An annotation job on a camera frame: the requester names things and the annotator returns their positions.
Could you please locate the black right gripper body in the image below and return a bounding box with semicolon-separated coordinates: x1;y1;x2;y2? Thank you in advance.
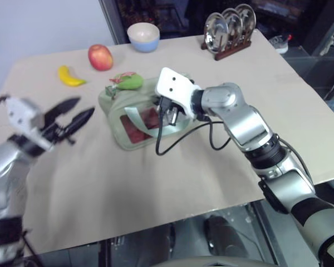
155;94;185;126

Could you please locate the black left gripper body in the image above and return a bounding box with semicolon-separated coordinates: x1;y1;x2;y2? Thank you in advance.
38;121;75;146

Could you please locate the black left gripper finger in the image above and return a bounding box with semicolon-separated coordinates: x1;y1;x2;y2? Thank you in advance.
43;96;82;125
65;107;96;135

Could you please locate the green zip pouch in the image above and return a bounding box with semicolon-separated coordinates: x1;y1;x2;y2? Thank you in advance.
97;72;196;152

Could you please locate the yellow banana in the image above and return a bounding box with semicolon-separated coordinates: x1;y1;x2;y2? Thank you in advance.
57;65;87;88

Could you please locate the red apple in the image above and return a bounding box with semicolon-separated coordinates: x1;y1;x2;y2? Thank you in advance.
87;44;114;72

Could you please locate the blue and white bowl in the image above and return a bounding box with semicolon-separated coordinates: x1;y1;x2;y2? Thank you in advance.
126;22;160;53

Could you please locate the beige table cloth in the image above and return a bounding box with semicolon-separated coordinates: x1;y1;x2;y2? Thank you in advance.
0;28;334;255

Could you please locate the brown wooden plate rack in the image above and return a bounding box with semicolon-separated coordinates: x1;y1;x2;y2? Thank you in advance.
200;38;253;61

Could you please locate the silver metal plate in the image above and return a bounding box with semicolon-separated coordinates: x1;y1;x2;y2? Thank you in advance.
220;7;245;46
203;13;229;53
234;3;257;40

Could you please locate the white sneaker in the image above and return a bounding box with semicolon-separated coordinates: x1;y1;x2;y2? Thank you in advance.
268;34;292;55

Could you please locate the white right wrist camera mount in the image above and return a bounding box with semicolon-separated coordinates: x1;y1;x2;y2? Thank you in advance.
154;67;202;118

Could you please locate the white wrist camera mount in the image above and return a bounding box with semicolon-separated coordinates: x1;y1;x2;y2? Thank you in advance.
6;97;44;132
154;67;202;118

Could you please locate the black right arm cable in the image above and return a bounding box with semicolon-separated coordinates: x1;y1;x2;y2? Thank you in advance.
155;96;313;185

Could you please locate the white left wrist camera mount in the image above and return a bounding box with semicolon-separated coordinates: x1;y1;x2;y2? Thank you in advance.
6;97;44;132

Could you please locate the green plush keychain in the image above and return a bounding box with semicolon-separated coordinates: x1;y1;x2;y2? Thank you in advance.
109;71;145;92

